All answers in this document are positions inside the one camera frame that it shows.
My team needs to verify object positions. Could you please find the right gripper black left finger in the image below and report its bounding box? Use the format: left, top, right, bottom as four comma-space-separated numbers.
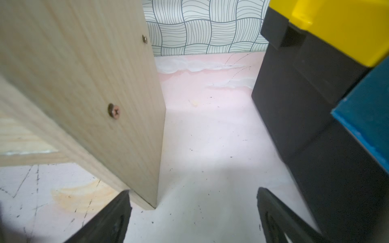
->
66, 190, 132, 243

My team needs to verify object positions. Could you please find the yellow and black toolbox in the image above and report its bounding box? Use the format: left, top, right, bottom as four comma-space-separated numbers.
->
252, 1, 389, 243

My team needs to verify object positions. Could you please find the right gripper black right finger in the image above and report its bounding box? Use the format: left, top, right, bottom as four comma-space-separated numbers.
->
257, 187, 329, 243

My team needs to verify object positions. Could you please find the light wooden bookshelf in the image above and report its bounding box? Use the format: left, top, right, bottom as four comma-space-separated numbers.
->
1, 1, 166, 210

